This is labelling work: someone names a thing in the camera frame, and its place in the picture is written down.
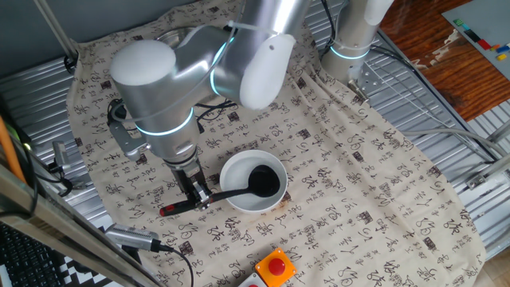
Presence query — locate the aluminium frame bar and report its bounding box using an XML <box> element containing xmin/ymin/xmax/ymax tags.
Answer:
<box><xmin>0</xmin><ymin>161</ymin><xmax>164</xmax><ymax>287</ymax></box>

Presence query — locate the large silver camera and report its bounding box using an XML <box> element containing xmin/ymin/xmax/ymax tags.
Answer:
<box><xmin>104</xmin><ymin>222</ymin><xmax>163</xmax><ymax>253</ymax></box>

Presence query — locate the grey board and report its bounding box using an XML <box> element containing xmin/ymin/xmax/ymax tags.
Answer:
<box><xmin>441</xmin><ymin>0</ymin><xmax>510</xmax><ymax>81</ymax></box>

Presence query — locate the brown wooden desk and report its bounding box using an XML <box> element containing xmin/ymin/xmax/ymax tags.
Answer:
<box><xmin>378</xmin><ymin>0</ymin><xmax>510</xmax><ymax>123</ymax></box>

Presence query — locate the orange emergency stop button box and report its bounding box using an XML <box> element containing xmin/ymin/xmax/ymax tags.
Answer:
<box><xmin>254</xmin><ymin>246</ymin><xmax>298</xmax><ymax>287</ymax></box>

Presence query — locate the black ladle with red accents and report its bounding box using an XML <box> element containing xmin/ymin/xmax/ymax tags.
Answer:
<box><xmin>159</xmin><ymin>164</ymin><xmax>281</xmax><ymax>218</ymax></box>

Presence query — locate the black keyboard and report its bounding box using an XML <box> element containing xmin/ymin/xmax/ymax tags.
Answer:
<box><xmin>0</xmin><ymin>222</ymin><xmax>67</xmax><ymax>287</ymax></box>

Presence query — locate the small silver camera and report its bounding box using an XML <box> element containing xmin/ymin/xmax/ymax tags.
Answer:
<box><xmin>52</xmin><ymin>141</ymin><xmax>72</xmax><ymax>173</ymax></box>

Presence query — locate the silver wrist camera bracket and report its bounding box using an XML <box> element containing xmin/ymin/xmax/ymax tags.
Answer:
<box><xmin>108</xmin><ymin>119</ymin><xmax>151</xmax><ymax>163</ymax></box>

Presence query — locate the black arm base cable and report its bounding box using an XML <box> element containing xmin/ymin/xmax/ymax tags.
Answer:
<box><xmin>320</xmin><ymin>0</ymin><xmax>338</xmax><ymax>55</ymax></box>

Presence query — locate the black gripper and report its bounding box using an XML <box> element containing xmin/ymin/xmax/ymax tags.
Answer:
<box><xmin>170</xmin><ymin>163</ymin><xmax>213</xmax><ymax>212</ymax></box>

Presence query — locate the orange pole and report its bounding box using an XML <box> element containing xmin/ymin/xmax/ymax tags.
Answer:
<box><xmin>0</xmin><ymin>115</ymin><xmax>27</xmax><ymax>184</ymax></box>

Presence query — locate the aluminium profile rail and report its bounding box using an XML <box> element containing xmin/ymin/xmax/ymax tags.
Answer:
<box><xmin>484</xmin><ymin>119</ymin><xmax>510</xmax><ymax>145</ymax></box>
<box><xmin>465</xmin><ymin>153</ymin><xmax>510</xmax><ymax>191</ymax></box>

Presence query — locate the white box with red button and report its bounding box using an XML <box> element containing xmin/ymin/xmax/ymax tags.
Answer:
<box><xmin>237</xmin><ymin>272</ymin><xmax>269</xmax><ymax>287</ymax></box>

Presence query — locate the white round bowl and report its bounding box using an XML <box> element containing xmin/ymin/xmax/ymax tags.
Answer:
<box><xmin>218</xmin><ymin>149</ymin><xmax>288</xmax><ymax>214</ymax></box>

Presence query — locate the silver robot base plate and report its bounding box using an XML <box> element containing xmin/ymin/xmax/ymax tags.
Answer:
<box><xmin>346</xmin><ymin>59</ymin><xmax>383</xmax><ymax>107</ymax></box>

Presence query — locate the steel pot with black handles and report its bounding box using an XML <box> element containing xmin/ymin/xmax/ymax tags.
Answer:
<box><xmin>155</xmin><ymin>23</ymin><xmax>240</xmax><ymax>49</ymax></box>

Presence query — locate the black white marker board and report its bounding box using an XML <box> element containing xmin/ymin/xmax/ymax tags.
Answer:
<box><xmin>0</xmin><ymin>214</ymin><xmax>120</xmax><ymax>287</ymax></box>

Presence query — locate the black camera cable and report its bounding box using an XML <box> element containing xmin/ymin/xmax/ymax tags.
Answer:
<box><xmin>159</xmin><ymin>243</ymin><xmax>195</xmax><ymax>287</ymax></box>

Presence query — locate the beige calligraphy print cloth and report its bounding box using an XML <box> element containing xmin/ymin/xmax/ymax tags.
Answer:
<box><xmin>65</xmin><ymin>0</ymin><xmax>488</xmax><ymax>287</ymax></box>

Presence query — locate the black pole clamp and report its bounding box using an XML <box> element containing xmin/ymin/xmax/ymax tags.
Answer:
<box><xmin>63</xmin><ymin>53</ymin><xmax>80</xmax><ymax>75</ymax></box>

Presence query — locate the grey metal pole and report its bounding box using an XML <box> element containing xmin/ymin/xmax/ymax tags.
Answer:
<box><xmin>32</xmin><ymin>0</ymin><xmax>80</xmax><ymax>61</ymax></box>

